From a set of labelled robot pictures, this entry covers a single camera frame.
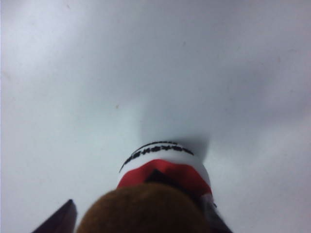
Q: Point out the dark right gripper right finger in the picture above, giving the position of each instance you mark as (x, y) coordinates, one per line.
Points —
(216, 218)

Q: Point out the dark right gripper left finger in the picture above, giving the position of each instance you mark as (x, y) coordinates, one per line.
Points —
(60, 218)

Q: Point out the brown plush kiwi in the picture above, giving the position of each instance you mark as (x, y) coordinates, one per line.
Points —
(143, 211)

